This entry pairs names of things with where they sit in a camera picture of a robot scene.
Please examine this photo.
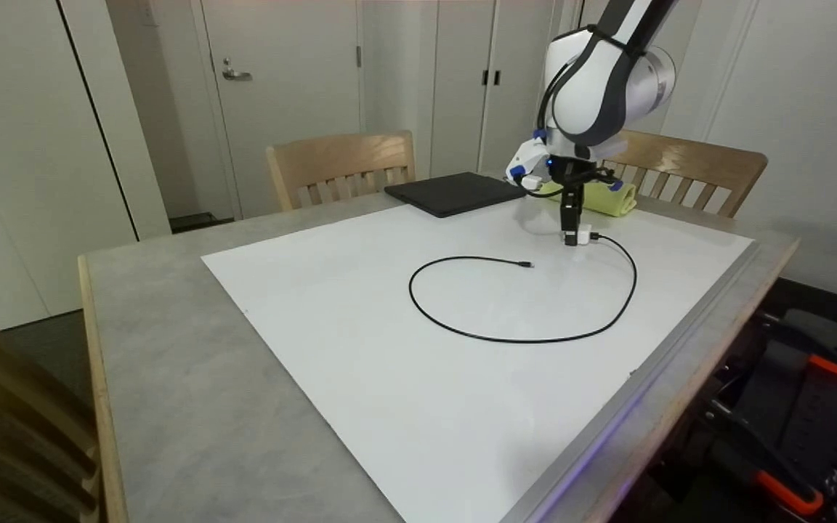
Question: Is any white board mat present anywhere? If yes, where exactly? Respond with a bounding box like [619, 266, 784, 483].
[206, 201, 751, 523]

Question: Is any black laptop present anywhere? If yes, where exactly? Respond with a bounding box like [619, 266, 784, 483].
[386, 172, 521, 218]

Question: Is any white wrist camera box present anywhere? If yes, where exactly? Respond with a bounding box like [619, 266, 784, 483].
[505, 135, 550, 192]

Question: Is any black charger cable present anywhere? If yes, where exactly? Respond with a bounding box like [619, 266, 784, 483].
[408, 230, 642, 347]

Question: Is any near wooden chair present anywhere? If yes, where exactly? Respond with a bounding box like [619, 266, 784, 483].
[0, 336, 104, 523]

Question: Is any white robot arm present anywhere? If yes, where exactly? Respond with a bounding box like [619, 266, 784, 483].
[534, 0, 674, 247]

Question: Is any white door with handle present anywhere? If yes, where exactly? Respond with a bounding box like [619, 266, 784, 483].
[200, 0, 362, 218]

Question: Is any yellow cloth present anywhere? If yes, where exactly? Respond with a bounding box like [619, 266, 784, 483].
[545, 176, 641, 220]

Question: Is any white charger plug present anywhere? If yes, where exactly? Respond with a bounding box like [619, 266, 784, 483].
[575, 227, 597, 243]

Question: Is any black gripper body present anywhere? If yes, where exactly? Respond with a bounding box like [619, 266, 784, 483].
[550, 157, 623, 215]

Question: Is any black orange clamp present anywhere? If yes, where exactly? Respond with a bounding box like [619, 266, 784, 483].
[706, 400, 827, 516]

